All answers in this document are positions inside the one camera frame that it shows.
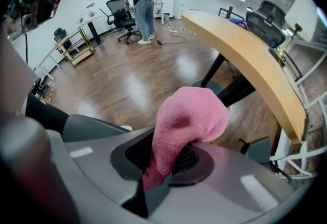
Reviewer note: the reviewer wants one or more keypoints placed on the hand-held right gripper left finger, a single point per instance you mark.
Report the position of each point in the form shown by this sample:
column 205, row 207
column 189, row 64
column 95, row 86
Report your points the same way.
column 97, row 167

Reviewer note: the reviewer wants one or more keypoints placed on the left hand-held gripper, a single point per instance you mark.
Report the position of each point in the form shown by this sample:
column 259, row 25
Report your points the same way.
column 25, row 21

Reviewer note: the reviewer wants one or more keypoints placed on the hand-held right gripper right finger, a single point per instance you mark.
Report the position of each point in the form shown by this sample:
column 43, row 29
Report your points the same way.
column 230, row 187

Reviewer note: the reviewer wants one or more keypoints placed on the pink cloth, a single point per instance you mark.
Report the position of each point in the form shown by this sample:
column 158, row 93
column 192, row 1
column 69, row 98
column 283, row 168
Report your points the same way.
column 189, row 115

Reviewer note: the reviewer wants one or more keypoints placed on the blue cloth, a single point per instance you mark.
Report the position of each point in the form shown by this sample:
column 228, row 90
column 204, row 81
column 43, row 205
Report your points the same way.
column 238, row 24

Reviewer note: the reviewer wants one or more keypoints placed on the black mesh office chair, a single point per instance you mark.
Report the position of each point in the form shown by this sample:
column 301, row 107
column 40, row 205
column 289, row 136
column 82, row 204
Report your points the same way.
column 265, row 26
column 122, row 19
column 60, row 36

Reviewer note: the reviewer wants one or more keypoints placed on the black folding chair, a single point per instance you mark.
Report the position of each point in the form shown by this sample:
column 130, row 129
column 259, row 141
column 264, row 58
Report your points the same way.
column 258, row 151

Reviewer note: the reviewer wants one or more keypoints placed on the person's left white shoe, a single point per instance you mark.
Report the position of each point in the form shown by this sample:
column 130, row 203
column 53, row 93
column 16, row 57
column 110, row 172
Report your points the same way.
column 126, row 128

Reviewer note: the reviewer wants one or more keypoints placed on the desk with black legs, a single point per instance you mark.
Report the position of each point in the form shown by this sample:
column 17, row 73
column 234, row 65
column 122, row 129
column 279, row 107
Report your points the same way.
column 92, row 26

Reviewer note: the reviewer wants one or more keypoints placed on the gold metal rack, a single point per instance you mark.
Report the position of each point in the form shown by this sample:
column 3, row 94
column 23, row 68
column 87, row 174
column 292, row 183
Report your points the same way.
column 76, row 49

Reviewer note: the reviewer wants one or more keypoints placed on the person's black trousers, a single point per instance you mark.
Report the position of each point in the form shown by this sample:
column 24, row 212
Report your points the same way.
column 46, row 113

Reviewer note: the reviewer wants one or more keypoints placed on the person's beige shirt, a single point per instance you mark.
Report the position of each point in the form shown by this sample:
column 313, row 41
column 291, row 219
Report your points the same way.
column 15, row 70

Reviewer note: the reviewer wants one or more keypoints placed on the small waste bin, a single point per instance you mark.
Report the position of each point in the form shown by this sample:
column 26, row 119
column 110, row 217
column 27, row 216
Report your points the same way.
column 166, row 16

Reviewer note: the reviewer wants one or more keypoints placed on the round wooden table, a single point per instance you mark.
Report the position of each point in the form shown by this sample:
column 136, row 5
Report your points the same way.
column 255, row 59

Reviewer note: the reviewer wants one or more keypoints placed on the white power strip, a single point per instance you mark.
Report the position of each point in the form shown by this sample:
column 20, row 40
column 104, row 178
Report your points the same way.
column 171, row 30

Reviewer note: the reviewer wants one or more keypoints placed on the white water dispenser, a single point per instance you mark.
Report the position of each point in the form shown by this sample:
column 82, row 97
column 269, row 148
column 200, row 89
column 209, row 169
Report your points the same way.
column 178, row 6

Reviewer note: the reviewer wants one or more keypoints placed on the black stair railing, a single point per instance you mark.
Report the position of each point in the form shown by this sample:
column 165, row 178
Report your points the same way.
column 230, row 12

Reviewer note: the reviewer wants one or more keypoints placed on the white-shade brass table lamp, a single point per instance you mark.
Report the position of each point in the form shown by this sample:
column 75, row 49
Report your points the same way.
column 301, row 19

